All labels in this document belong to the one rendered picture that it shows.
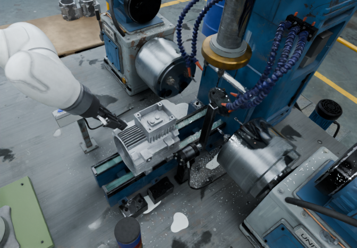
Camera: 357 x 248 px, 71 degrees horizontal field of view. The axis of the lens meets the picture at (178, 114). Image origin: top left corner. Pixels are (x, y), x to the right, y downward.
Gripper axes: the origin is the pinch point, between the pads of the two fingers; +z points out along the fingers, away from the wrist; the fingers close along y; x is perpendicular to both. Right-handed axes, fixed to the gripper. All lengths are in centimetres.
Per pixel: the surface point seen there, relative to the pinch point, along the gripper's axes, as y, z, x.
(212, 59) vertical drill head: -8.1, -1.7, -39.3
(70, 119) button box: 17.0, -0.7, 14.1
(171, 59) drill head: 16.2, 13.6, -32.4
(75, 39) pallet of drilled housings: 205, 106, 10
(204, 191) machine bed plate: -30.2, 38.4, -3.2
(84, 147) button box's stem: 19.2, 21.2, 25.2
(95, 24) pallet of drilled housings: 223, 122, -19
